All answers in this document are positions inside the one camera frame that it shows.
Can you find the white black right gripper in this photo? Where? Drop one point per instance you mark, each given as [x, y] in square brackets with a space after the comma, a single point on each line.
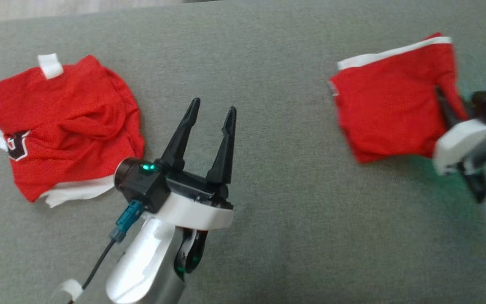
[462, 141]

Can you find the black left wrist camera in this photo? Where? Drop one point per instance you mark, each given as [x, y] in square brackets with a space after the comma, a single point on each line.
[139, 185]

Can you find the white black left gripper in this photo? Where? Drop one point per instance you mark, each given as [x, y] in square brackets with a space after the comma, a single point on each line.
[201, 213]

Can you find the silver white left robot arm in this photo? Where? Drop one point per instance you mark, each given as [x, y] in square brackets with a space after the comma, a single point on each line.
[146, 261]

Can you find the red white printed jersey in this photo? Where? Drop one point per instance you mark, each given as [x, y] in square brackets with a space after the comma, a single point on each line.
[66, 126]

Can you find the red garment with white hem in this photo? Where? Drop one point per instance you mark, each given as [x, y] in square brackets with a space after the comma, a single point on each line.
[386, 109]

